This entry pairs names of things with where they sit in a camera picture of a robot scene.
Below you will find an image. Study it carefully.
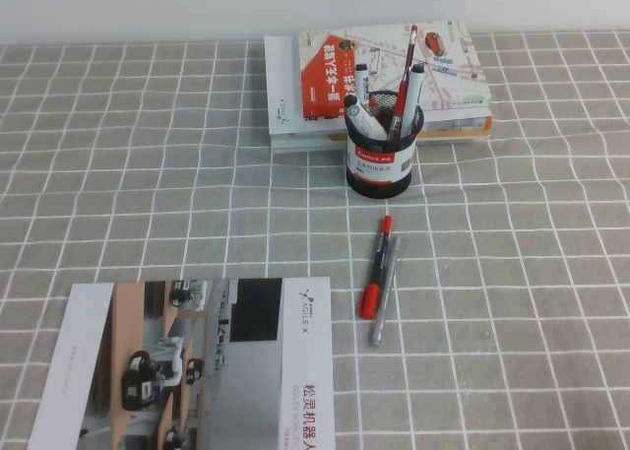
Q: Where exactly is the silver pen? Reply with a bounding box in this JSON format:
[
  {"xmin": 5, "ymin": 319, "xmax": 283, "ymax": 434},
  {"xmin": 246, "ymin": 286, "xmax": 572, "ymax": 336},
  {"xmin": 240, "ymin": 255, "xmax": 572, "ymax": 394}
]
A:
[{"xmin": 368, "ymin": 234, "xmax": 403, "ymax": 349}]

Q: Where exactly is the black mesh pen holder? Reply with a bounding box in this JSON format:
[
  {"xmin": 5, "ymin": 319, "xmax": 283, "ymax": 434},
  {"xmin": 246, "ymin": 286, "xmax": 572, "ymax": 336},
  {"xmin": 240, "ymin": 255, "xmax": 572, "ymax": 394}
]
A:
[{"xmin": 344, "ymin": 90, "xmax": 426, "ymax": 202}]

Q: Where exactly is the red gel pen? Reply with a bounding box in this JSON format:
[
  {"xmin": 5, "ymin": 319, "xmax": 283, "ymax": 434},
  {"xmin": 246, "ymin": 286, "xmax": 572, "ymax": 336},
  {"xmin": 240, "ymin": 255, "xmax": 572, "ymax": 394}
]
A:
[{"xmin": 387, "ymin": 24, "xmax": 419, "ymax": 142}]

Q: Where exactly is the white booklet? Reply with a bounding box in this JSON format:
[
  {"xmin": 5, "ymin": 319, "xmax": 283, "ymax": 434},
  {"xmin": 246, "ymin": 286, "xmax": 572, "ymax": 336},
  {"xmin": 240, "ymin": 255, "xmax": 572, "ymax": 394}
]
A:
[
  {"xmin": 268, "ymin": 131, "xmax": 348, "ymax": 156},
  {"xmin": 263, "ymin": 33, "xmax": 309, "ymax": 138}
]

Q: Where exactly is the red black double-ended marker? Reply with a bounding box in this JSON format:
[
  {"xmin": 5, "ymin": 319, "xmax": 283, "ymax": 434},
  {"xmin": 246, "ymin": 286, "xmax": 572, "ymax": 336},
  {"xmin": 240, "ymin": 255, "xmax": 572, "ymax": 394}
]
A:
[{"xmin": 358, "ymin": 215, "xmax": 394, "ymax": 320}]

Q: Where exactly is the white marker black cap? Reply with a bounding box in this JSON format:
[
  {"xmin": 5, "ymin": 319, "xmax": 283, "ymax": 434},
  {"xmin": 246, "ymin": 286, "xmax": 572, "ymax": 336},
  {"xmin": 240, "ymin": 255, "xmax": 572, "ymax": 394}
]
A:
[
  {"xmin": 406, "ymin": 63, "xmax": 427, "ymax": 126},
  {"xmin": 354, "ymin": 63, "xmax": 370, "ymax": 105},
  {"xmin": 344, "ymin": 95, "xmax": 389, "ymax": 140}
]

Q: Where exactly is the beige flat book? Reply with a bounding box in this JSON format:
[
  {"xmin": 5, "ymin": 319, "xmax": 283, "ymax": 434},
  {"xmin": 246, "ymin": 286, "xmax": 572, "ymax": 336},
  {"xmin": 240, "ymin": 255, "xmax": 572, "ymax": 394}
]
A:
[{"xmin": 328, "ymin": 126, "xmax": 493, "ymax": 145}]

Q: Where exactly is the thick book orange spine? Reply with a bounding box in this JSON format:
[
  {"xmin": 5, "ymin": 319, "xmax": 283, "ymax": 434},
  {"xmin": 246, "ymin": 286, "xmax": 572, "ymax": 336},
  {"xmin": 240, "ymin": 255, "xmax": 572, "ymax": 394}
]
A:
[{"xmin": 420, "ymin": 105, "xmax": 494, "ymax": 133}]

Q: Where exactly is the AgileX robot brochure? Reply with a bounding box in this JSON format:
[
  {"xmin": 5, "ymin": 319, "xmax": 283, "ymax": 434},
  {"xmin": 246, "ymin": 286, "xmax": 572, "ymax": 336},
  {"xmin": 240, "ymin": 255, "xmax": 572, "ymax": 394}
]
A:
[{"xmin": 26, "ymin": 276, "xmax": 337, "ymax": 450}]

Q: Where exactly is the grey white checked tablecloth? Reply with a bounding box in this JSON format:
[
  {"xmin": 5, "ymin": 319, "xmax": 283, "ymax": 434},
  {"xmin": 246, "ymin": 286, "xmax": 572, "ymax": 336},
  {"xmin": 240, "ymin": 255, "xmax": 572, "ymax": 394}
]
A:
[{"xmin": 0, "ymin": 30, "xmax": 630, "ymax": 450}]

